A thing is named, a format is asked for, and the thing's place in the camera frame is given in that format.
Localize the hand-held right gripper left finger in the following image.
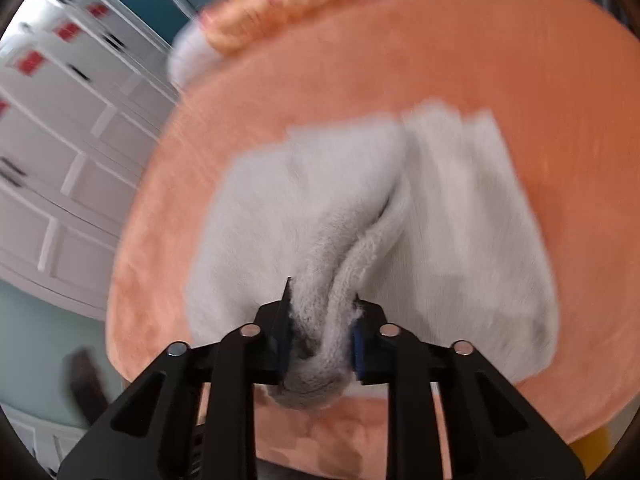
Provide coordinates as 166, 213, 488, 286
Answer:
59, 276, 296, 480

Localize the white panelled wardrobe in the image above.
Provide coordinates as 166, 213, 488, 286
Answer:
0, 0, 182, 322

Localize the yellow cloth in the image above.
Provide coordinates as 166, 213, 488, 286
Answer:
569, 427, 613, 478

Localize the orange plush blanket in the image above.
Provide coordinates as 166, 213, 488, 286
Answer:
106, 0, 640, 480

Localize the cream sweater with black hearts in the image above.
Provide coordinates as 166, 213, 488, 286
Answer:
184, 102, 560, 411

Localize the white quilt with orange satin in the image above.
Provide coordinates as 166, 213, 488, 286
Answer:
167, 0, 561, 88

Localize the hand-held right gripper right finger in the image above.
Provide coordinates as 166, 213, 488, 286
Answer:
350, 294, 586, 480

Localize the white low cabinet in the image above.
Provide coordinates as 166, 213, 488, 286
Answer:
0, 404, 68, 480

